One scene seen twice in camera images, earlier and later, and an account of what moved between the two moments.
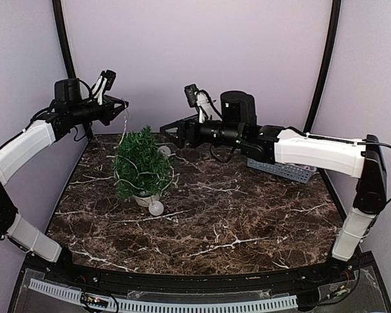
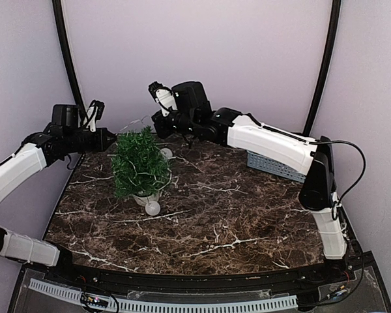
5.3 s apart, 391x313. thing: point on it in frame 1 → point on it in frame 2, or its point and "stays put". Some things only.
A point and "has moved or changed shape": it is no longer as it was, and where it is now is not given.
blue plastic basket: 300,173 stays put
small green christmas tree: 140,167 stays put
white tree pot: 146,201 stays put
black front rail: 312,278 stays put
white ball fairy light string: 156,208 has moved or changed shape
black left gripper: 109,111 → 101,145
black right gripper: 188,124 → 163,131
